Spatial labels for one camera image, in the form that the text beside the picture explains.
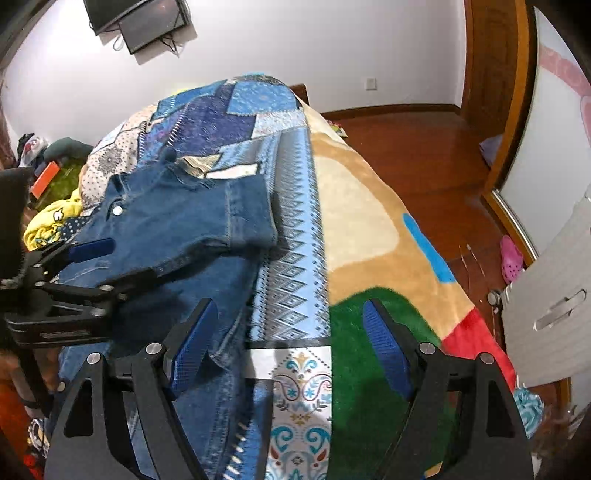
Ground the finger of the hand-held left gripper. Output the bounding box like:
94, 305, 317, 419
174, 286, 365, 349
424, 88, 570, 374
18, 237, 115, 283
4, 269, 160, 346

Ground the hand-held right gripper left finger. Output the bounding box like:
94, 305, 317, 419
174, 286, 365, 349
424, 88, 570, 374
44, 298, 219, 480

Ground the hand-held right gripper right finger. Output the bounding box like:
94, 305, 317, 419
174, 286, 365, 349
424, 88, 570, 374
362, 298, 535, 480

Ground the blue denim jacket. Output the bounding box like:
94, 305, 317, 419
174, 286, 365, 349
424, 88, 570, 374
55, 161, 279, 480

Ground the pile of mixed clothes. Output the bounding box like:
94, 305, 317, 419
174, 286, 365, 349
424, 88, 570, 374
16, 133, 51, 168

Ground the yellow printed cloth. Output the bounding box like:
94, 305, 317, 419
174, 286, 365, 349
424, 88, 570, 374
24, 198, 86, 253

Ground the orange box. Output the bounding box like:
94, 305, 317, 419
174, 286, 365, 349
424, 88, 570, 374
31, 160, 64, 200

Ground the green cloth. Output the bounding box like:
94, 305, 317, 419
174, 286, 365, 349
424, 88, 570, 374
41, 156, 94, 209

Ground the blue patchwork bed sheet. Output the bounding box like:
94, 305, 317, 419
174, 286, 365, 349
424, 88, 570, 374
76, 71, 334, 480

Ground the colourful fleece blanket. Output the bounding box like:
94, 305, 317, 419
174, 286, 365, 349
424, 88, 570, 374
302, 99, 518, 480

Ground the teal patterned cloth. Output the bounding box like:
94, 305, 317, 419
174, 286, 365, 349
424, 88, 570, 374
512, 388, 544, 439

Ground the pink clog shoe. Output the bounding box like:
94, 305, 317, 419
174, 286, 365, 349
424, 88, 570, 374
500, 235, 525, 285

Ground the wardrobe with white panel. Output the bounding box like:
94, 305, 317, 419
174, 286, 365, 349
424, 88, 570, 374
482, 6, 591, 266

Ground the wooden door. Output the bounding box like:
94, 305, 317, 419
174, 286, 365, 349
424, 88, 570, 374
461, 0, 536, 197

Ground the black wall television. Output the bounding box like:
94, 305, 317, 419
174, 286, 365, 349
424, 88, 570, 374
83, 0, 197, 55

